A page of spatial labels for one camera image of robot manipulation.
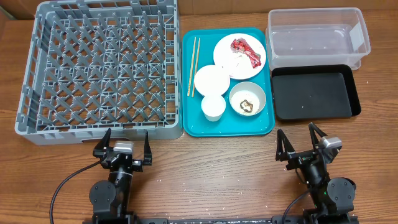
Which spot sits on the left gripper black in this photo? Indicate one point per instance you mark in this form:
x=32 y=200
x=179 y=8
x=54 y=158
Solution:
x=138 y=164

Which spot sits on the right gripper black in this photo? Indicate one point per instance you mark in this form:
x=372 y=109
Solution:
x=305 y=158

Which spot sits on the dark brown food scrap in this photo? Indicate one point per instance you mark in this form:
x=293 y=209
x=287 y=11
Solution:
x=246 y=106

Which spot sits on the grey bowl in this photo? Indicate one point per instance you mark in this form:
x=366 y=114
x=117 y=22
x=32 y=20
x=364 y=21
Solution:
x=252 y=87

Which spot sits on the white rice pile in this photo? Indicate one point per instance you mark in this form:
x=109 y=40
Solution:
x=245 y=95

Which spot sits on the white paper cup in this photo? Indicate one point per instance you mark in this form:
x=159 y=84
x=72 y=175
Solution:
x=213 y=107

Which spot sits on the red snack wrapper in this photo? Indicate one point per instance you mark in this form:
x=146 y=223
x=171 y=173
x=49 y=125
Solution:
x=240 y=45

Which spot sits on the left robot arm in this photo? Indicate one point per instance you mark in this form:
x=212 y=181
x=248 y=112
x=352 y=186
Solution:
x=110 y=197

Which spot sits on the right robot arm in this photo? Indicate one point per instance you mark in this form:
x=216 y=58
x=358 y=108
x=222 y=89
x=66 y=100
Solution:
x=332 y=198

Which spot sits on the black waste tray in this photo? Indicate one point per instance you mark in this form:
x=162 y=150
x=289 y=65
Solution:
x=314 y=92

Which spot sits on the grey dishwasher rack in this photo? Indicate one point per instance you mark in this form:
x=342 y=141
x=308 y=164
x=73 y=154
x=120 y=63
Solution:
x=99 y=65

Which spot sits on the teal serving tray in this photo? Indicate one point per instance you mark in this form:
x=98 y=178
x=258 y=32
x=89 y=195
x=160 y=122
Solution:
x=230 y=123

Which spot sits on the large white plate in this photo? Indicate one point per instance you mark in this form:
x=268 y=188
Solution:
x=238 y=64

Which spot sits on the white shallow bowl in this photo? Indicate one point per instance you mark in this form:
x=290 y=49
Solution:
x=212 y=80

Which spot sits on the clear plastic bin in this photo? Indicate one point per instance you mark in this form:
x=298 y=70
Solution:
x=316 y=36

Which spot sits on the left wooden chopstick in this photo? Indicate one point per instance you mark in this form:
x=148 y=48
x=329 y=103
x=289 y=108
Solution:
x=191 y=66

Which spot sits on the wooden chopstick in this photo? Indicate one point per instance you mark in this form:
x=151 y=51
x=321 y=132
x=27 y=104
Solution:
x=196 y=66
x=191 y=66

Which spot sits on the right wooden chopstick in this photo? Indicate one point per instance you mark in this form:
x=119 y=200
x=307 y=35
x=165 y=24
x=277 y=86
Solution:
x=196 y=66

